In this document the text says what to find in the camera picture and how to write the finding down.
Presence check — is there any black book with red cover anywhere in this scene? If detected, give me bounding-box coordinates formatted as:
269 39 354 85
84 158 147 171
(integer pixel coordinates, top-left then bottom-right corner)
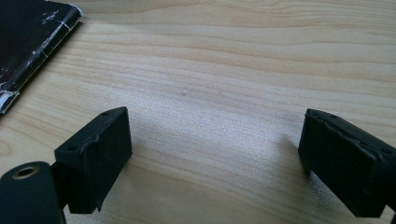
0 0 83 116

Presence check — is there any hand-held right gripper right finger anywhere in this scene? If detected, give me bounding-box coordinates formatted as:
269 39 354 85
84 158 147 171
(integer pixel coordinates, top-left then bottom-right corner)
297 107 396 218

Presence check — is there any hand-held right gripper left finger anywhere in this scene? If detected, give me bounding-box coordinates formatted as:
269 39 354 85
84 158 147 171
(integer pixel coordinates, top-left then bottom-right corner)
50 105 133 215

